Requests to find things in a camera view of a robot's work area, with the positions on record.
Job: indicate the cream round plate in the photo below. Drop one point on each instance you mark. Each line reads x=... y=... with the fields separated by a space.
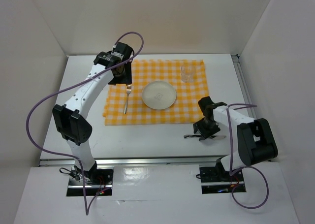
x=159 y=95

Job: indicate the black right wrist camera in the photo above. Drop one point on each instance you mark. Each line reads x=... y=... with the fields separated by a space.
x=204 y=102

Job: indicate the clear plastic cup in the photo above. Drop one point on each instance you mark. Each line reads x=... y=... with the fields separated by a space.
x=187 y=73

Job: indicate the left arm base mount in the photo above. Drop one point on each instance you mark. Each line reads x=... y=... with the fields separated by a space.
x=101 y=183

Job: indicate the aluminium rail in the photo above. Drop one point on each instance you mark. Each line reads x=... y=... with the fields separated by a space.
x=241 y=78
x=140 y=161

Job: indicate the yellow white checkered cloth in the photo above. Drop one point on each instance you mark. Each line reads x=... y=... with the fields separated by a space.
x=184 y=110

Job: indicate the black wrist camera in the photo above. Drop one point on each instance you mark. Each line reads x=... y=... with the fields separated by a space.
x=122 y=51
x=204 y=102

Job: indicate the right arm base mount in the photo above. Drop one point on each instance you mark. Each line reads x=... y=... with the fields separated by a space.
x=215 y=180

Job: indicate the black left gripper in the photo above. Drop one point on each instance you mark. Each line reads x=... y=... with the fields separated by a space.
x=127 y=76

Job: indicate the silver fork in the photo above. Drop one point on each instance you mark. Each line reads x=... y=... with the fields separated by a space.
x=128 y=92

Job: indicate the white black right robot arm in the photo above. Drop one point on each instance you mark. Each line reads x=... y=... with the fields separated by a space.
x=251 y=140

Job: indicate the silver table knife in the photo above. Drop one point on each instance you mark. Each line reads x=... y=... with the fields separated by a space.
x=192 y=136

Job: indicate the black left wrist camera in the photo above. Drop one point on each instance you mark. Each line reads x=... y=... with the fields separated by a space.
x=122 y=51

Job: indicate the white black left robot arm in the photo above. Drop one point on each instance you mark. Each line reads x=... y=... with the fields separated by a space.
x=113 y=67

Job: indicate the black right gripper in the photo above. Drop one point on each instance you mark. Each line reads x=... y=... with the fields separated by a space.
x=215 y=130

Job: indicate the aluminium right side rail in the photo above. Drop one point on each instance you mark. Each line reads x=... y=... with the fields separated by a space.
x=241 y=78

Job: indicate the aluminium front rail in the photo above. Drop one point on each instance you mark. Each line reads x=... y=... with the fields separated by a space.
x=140 y=161

